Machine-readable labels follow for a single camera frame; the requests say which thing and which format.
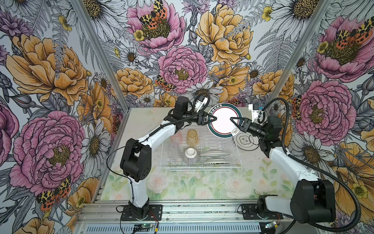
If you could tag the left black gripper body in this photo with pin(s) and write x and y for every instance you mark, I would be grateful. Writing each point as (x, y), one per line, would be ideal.
(199, 117)

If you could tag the aluminium front rail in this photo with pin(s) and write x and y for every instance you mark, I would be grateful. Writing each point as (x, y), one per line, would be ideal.
(178, 217)

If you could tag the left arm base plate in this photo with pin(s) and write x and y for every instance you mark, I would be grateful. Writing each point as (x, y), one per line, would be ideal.
(150, 212)

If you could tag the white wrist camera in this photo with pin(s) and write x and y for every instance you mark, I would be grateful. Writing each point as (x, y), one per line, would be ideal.
(200, 103)
(254, 110)

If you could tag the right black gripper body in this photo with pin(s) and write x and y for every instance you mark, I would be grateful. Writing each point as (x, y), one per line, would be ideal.
(243, 125)

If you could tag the teal rimmed white plate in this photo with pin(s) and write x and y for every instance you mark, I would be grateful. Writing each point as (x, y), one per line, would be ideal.
(246, 141)

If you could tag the clear plastic cup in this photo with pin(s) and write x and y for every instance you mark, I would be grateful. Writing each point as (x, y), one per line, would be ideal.
(172, 150)

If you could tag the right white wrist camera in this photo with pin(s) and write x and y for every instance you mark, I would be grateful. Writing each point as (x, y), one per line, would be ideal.
(254, 110)

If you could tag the purple striped bowl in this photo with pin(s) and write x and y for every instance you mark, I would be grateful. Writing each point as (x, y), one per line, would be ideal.
(191, 156)

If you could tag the green circuit board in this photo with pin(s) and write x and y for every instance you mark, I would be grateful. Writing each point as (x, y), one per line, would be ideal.
(142, 228)

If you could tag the teal rimmed deep plate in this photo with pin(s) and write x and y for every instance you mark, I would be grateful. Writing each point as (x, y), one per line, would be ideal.
(215, 154)

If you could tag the white wire dish rack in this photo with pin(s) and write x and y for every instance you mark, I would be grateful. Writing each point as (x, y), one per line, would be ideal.
(207, 142)

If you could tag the yellow plastic cup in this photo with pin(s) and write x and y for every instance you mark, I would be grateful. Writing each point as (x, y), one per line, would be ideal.
(192, 138)

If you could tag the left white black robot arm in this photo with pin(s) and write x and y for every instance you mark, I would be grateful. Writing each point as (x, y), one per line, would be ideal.
(136, 161)

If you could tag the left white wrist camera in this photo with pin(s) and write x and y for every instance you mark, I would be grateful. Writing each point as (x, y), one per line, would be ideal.
(200, 103)

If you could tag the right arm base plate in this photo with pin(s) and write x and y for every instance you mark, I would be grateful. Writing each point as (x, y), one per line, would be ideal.
(250, 212)

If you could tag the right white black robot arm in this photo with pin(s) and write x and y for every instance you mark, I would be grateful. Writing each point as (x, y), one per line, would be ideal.
(313, 200)

